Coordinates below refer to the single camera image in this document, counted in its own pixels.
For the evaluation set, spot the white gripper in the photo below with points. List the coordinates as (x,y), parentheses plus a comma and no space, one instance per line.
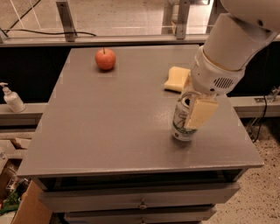
(210,76)

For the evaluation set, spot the red apple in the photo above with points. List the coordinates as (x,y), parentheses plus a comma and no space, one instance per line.
(105,59)

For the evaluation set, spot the lower grey drawer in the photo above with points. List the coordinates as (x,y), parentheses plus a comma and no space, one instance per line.
(160,215)

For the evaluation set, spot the white green 7up can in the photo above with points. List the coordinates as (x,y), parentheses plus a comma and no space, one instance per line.
(178,130)

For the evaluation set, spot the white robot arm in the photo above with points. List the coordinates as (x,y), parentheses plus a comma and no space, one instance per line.
(244,29)

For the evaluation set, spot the yellow sponge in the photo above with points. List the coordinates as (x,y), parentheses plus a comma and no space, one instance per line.
(177,77)

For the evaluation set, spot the right metal railing post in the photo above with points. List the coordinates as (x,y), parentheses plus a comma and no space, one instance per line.
(183,12)

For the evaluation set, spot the grey drawer cabinet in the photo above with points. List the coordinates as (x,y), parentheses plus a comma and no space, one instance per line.
(114,130)

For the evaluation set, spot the left metal railing post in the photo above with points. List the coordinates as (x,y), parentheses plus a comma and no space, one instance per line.
(66,20)

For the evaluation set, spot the metal railing post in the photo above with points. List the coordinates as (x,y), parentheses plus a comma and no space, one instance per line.
(183,12)
(66,20)

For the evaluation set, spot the grey drawer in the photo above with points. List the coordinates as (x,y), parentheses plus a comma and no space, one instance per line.
(160,215)
(139,197)

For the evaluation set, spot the white pump bottle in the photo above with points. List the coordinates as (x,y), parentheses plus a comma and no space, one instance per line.
(12,99)

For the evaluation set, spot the cardboard box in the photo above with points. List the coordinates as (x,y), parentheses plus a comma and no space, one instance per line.
(31,210)

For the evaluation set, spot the clutter of packages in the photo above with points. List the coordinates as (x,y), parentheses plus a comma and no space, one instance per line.
(11,186)

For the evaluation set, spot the upper grey drawer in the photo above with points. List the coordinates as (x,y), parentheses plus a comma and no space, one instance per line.
(139,197)

